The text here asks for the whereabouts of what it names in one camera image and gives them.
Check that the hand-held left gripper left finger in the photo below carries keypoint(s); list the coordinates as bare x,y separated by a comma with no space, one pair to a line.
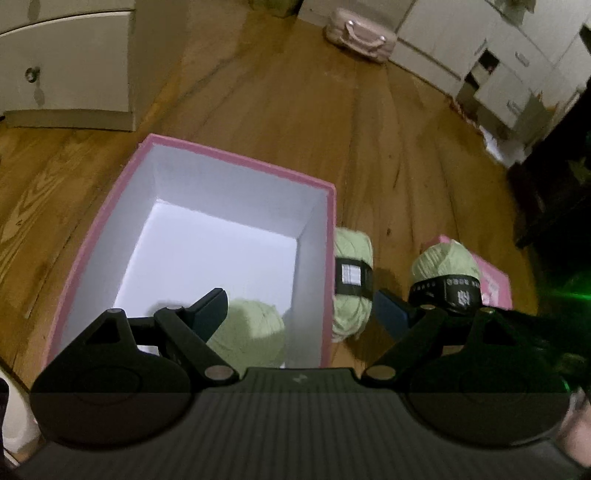
213,310

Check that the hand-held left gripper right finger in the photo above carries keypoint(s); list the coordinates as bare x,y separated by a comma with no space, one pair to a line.
388,313

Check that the light green yarn ball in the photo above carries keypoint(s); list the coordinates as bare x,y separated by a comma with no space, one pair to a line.
351,247
443,261
251,330

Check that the pink cardboard box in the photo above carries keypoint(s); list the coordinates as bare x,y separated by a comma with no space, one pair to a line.
207,230

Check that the pink box lid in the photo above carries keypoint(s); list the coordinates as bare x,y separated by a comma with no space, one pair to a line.
496,286

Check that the dark wooden furniture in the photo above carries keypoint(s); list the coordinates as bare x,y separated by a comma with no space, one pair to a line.
558,194

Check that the papers on floor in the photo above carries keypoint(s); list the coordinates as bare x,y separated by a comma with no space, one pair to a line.
491,143

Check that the pink handbag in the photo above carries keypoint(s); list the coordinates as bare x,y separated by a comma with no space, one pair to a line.
362,34

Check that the white chest of drawers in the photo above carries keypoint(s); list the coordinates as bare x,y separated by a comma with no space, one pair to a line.
461,41

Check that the white bedside cabinet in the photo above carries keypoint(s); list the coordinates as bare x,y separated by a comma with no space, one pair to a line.
69,60

